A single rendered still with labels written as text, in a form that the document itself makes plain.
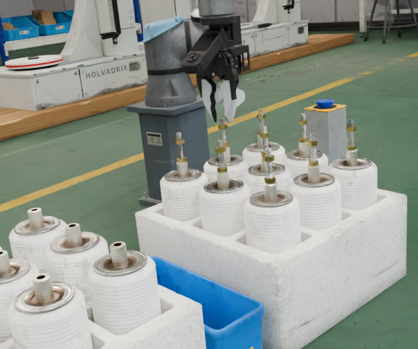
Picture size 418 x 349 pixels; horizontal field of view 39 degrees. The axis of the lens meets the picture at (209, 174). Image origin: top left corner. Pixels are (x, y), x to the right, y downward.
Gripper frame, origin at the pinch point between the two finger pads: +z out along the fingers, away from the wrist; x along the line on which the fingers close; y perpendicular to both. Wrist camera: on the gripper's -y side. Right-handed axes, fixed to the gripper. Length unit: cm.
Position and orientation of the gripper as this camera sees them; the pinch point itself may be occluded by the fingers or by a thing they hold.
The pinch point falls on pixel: (219, 117)
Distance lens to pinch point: 123.9
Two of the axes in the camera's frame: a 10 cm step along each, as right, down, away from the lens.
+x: -7.8, -1.2, 6.1
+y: 6.2, -2.9, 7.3
